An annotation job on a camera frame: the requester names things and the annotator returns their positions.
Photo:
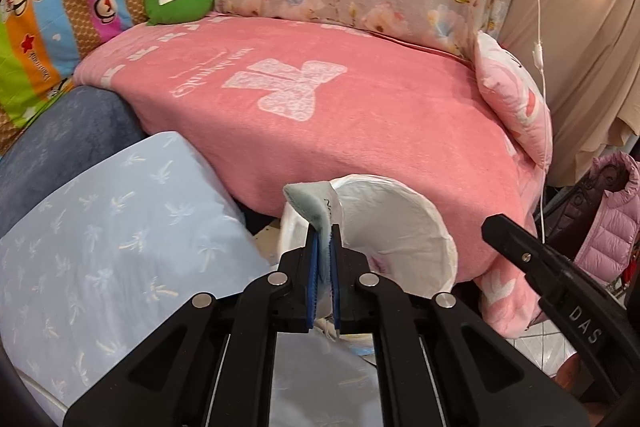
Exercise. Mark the striped monkey printed blanket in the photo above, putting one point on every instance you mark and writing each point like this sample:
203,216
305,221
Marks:
65,7

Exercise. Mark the pink blanket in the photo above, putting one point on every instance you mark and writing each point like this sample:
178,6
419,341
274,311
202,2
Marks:
350,132

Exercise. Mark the light blue patterned tablecloth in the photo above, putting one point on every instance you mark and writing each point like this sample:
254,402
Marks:
125,247

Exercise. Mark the blue-grey sofa cushion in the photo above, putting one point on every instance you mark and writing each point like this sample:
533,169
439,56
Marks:
65,137

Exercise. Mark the dark purple jacket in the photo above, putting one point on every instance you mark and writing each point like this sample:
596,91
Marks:
570,212

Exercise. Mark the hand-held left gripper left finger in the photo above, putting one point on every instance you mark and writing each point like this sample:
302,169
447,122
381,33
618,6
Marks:
312,277

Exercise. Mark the light blue sock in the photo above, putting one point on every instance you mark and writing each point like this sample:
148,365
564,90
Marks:
312,202

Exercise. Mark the pink printed pillow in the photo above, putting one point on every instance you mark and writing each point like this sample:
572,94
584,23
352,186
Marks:
515,97

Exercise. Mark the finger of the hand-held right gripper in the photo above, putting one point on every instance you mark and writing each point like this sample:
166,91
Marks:
525,257

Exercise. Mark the pink puffer jacket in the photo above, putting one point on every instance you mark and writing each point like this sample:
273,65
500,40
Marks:
612,227

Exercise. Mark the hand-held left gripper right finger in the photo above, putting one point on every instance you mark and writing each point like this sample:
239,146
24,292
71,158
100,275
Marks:
336,287

